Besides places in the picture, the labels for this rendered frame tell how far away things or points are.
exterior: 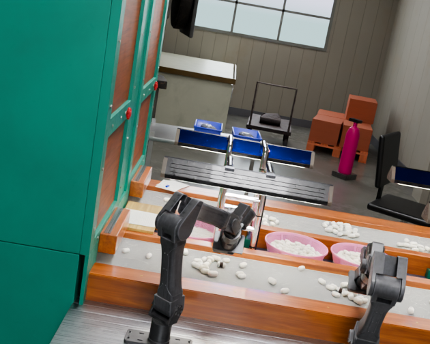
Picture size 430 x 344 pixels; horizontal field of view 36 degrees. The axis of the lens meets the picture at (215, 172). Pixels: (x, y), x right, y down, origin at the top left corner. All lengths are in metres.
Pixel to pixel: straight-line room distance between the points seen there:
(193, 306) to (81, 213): 0.47
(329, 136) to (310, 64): 2.12
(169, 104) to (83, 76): 6.31
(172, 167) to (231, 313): 0.56
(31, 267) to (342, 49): 8.84
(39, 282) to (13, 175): 0.36
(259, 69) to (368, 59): 1.71
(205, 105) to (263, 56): 2.48
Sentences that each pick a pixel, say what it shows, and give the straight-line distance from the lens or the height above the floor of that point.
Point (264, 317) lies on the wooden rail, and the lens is 2.19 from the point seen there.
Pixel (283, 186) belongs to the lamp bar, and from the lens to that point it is 2.35.
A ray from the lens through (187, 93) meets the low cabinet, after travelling 8.22.
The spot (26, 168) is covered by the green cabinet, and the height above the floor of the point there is 1.09.
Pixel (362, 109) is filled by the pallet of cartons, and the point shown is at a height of 0.62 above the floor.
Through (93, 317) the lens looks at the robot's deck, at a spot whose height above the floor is 0.67.
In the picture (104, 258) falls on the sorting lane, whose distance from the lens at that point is 2.36.
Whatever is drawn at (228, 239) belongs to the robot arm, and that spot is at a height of 0.96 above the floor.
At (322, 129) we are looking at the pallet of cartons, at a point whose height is 0.32.
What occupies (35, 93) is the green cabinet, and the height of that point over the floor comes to 1.32.
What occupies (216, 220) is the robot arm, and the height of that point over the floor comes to 1.05.
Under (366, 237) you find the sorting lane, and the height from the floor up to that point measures 0.74.
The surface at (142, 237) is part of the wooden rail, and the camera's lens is 2.55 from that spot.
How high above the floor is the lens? 1.67
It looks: 14 degrees down
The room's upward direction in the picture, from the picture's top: 10 degrees clockwise
